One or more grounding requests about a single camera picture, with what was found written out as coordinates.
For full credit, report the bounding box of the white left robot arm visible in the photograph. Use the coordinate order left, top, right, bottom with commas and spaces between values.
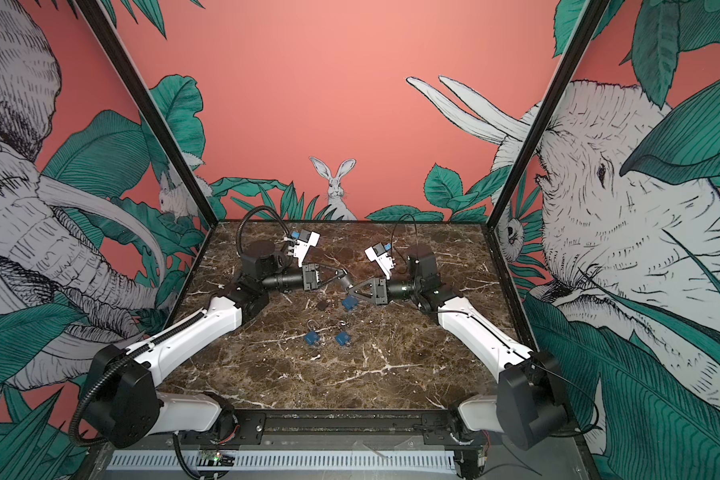
68, 230, 331, 448

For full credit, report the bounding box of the small circuit board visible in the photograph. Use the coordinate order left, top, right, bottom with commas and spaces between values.
197, 450, 235, 469

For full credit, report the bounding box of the black front mounting rail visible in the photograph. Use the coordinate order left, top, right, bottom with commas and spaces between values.
95, 409, 493, 448

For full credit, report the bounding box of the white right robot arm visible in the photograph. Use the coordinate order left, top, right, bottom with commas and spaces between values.
340, 244, 570, 450

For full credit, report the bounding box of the black left corner post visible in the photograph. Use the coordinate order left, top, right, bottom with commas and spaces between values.
75, 0, 218, 229

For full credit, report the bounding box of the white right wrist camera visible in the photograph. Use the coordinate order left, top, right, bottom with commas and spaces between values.
365, 243, 395, 280

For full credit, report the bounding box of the black corrugated left cable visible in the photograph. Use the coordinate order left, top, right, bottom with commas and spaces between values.
67, 308, 205, 448

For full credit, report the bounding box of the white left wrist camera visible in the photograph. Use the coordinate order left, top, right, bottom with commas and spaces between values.
287, 230, 320, 267

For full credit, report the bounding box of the dark brown padlock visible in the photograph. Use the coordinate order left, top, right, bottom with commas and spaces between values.
338, 273, 355, 291

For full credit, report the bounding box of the black right corner post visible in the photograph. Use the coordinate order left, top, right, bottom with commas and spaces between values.
487, 0, 610, 228

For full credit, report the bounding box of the black corner post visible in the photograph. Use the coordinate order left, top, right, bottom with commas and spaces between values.
75, 0, 218, 229
487, 0, 610, 228

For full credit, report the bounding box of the white perforated strip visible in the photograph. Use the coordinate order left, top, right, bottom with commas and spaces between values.
107, 450, 456, 474

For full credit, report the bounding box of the large blue padlock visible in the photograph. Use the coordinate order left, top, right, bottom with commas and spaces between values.
341, 295, 359, 311

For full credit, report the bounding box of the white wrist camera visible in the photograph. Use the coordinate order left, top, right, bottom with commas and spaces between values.
365, 243, 395, 280
287, 230, 320, 267

